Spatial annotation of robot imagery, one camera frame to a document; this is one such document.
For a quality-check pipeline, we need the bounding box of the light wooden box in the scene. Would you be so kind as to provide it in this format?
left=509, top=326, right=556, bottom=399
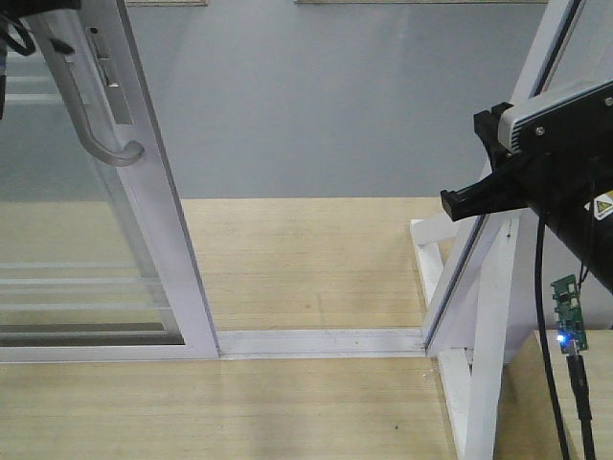
left=493, top=330, right=612, bottom=460

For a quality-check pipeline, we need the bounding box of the aluminium floor door track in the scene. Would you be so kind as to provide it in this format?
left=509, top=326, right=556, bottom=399
left=217, top=328, right=425, bottom=360

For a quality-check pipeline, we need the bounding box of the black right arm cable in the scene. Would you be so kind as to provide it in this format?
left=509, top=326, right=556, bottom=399
left=534, top=215, right=598, bottom=460

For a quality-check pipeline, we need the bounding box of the white triangular support bracket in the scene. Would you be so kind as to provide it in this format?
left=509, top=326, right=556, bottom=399
left=410, top=212, right=520, bottom=459

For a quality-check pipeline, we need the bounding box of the grey metal door handle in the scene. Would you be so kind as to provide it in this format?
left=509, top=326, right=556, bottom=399
left=28, top=13, right=146, bottom=168

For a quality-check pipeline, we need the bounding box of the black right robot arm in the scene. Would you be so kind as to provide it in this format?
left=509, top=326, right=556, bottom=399
left=441, top=102, right=612, bottom=288

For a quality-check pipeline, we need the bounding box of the light wooden base platform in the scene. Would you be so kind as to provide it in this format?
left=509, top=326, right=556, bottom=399
left=1, top=197, right=455, bottom=459

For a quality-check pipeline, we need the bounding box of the white framed sliding glass door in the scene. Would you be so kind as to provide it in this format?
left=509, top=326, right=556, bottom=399
left=1, top=1, right=219, bottom=363

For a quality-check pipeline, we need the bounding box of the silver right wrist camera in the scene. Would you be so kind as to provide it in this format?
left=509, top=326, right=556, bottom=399
left=497, top=80, right=612, bottom=154

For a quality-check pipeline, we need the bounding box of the white door frame post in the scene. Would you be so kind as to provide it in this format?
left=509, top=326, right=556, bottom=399
left=421, top=1, right=612, bottom=357

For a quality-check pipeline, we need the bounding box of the green circuit board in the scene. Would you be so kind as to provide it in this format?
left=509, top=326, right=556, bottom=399
left=551, top=274, right=589, bottom=356

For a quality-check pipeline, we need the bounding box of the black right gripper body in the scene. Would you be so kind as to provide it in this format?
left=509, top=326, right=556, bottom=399
left=441, top=103, right=612, bottom=221

